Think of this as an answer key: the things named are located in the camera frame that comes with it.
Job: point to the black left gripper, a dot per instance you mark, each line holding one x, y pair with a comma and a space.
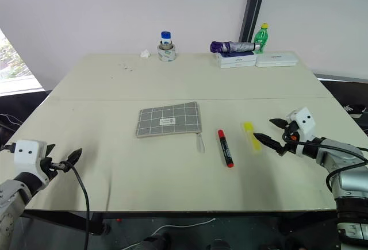
51, 166

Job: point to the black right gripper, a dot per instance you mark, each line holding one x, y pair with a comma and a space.
291, 145

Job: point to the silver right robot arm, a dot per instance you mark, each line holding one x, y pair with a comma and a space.
350, 184

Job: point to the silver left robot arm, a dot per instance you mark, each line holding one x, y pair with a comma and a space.
13, 192

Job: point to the grey checked pencil pouch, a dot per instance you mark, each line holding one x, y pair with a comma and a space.
168, 119

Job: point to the yellow highlighter pen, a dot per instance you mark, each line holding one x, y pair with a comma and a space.
252, 138

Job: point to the red black marker pen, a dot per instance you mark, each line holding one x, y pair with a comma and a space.
225, 149

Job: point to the white phone box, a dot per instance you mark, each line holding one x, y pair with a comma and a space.
238, 65
237, 58

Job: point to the black white sneaker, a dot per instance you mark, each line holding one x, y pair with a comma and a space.
356, 109

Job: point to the green plastic bottle yellow cap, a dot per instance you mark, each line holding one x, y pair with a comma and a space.
262, 38

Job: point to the folded purple silver umbrella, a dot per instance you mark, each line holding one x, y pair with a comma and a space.
234, 46

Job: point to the crumpled white tissue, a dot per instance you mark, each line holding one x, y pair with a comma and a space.
145, 53

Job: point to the printed packing tape roll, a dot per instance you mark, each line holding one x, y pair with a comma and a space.
166, 53

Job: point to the small bottle with blue cap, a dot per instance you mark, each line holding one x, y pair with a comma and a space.
166, 38

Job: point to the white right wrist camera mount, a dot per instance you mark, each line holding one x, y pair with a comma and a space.
305, 120

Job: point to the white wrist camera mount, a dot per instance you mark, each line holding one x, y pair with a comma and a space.
28, 155
305, 120

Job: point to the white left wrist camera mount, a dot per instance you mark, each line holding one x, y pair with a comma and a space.
28, 155

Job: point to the dark window frame post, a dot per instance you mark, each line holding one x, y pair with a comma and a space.
253, 5

